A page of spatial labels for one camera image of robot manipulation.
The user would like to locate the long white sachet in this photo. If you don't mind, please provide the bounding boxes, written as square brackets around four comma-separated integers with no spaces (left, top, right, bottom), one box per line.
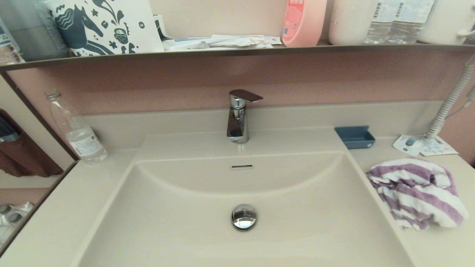
[211,34,266,47]

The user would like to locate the white ribbed mug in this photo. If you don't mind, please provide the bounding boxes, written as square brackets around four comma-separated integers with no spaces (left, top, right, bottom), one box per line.
[417,0,475,45]

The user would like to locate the white printed leaflet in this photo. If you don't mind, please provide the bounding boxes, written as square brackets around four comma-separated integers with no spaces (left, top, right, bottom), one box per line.
[419,135,459,156]

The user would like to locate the flat white packet blue stripe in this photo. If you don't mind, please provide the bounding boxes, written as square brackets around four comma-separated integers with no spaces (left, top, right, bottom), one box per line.
[163,36,213,51]

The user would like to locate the dark grey item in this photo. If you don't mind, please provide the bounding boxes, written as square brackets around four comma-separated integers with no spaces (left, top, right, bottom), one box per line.
[0,117,21,144]

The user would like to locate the clear plastic water bottle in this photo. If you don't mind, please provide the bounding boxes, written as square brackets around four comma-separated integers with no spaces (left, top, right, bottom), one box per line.
[45,89,108,165]
[386,0,435,44]
[362,0,396,44]

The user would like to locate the clear printed packet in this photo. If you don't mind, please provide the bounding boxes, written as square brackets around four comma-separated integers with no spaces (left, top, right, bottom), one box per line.
[0,17,24,66]

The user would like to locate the clear wrapped bottles pack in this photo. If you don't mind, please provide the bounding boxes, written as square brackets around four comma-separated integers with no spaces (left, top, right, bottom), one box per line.
[0,201,35,247]

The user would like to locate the chrome faucet lever handle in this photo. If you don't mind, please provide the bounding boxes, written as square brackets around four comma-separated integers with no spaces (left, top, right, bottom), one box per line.
[229,89,264,103]

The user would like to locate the thin white cable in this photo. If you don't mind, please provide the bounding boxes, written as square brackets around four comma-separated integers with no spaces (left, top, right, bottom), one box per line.
[443,98,475,120]

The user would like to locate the pink plastic bottle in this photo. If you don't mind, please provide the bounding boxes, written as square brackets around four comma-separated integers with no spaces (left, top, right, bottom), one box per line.
[281,0,328,47]

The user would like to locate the chrome drain stopper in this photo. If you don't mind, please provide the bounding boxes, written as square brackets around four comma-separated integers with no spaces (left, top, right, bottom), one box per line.
[231,204,258,231]

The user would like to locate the white coiled hose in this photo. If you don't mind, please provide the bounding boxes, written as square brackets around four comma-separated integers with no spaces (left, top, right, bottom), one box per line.
[426,56,475,139]

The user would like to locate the blue soap dish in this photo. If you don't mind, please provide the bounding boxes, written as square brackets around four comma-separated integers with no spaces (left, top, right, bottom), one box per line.
[334,125,376,149]

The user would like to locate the white cream container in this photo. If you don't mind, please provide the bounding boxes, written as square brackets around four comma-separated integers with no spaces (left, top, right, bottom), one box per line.
[328,0,379,46]

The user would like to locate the chrome faucet body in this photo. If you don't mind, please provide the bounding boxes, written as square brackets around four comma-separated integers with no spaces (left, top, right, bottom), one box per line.
[227,96,249,144]

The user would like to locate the white paper leaflets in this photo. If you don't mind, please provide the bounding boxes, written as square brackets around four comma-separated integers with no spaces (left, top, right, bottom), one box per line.
[393,133,427,156]

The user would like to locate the beige wash basin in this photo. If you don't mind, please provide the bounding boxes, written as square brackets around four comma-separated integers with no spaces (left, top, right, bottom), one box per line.
[69,128,422,267]

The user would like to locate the purple white striped towel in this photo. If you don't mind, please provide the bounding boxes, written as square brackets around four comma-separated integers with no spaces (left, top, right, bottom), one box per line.
[366,158,469,231]

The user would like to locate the white bag blue horse print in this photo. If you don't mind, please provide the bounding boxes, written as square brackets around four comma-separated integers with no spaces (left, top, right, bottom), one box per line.
[44,0,165,57]

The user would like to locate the brown shelf ledge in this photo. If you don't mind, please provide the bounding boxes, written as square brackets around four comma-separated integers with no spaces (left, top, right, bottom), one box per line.
[0,40,475,72]

